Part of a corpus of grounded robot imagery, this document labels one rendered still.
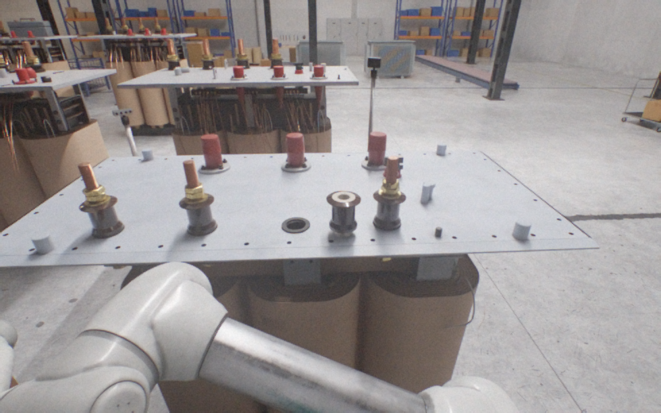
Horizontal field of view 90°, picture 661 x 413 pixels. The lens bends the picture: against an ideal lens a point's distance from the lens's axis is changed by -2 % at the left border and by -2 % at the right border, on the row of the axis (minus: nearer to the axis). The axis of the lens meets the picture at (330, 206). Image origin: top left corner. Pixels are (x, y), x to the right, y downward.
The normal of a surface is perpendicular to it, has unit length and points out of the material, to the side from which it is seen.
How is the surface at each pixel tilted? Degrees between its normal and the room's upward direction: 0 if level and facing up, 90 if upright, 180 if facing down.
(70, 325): 0
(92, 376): 6
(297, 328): 90
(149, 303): 24
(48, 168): 90
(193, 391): 90
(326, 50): 90
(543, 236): 0
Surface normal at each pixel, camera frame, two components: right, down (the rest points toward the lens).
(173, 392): -0.10, 0.48
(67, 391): -0.14, -0.77
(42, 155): 0.13, 0.48
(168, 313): 0.45, -0.69
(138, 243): 0.00, -0.88
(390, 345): -0.38, 0.45
